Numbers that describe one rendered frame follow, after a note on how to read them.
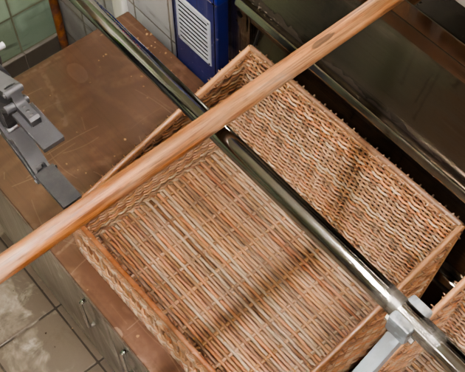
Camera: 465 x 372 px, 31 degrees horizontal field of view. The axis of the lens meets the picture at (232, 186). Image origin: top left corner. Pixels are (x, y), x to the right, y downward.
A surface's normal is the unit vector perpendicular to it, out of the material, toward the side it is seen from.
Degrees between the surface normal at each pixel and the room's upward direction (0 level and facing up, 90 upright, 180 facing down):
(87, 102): 0
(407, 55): 70
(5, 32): 90
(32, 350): 0
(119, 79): 0
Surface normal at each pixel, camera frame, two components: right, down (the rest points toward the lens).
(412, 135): -0.72, 0.33
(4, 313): 0.00, -0.54
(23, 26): 0.64, 0.64
